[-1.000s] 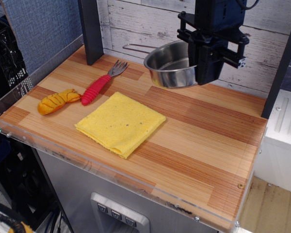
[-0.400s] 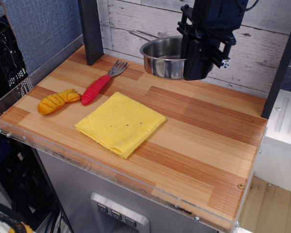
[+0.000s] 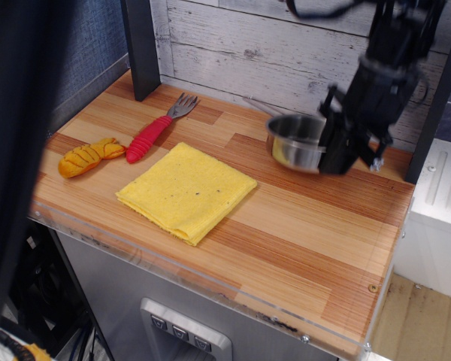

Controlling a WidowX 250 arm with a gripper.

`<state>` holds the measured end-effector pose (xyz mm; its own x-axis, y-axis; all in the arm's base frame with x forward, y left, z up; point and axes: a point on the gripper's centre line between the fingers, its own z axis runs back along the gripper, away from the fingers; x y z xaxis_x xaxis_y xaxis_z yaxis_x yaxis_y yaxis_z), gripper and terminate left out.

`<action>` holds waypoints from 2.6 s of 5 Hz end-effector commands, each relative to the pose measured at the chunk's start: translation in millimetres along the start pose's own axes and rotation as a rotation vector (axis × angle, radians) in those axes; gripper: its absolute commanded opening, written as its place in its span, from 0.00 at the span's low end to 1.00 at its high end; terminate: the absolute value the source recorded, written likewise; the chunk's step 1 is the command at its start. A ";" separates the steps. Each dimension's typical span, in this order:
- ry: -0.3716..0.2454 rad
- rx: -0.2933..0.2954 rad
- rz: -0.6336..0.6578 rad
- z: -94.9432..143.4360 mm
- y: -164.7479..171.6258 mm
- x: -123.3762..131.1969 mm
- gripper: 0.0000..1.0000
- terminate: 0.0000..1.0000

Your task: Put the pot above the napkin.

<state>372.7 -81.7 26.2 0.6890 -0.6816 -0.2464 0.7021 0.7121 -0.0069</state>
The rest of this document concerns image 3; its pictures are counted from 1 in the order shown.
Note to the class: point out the stainless steel pot with handle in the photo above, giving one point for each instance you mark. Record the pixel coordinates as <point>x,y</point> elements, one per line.
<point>293,139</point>

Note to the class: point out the dark grey right post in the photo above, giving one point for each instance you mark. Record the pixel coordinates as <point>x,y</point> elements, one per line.
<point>431,124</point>

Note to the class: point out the orange plush toy bottom corner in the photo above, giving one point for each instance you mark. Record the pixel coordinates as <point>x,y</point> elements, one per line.
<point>32,352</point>

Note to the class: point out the dark grey post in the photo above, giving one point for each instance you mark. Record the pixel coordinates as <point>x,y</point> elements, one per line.
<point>431,124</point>
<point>141,45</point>

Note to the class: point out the silver button panel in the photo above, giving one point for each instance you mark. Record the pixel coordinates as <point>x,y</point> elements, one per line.
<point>174,336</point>

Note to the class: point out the yellow folded napkin cloth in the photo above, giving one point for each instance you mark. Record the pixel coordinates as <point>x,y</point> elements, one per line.
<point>187,192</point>

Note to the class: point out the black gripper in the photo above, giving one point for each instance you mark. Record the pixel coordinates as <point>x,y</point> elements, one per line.
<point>358,120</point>

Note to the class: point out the white ribbed appliance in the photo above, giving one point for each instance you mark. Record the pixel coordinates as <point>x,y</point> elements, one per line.
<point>423,254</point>

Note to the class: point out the red handled metal fork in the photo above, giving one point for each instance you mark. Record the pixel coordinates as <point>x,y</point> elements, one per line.
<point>142,142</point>

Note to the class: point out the clear acrylic table guard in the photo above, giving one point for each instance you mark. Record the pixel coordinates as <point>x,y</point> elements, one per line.
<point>313,250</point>

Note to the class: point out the stainless steel cabinet front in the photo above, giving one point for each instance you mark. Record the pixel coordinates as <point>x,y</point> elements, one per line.
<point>114,284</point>

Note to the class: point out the dark grey left post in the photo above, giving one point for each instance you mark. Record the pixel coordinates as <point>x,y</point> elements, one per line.
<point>141,45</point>

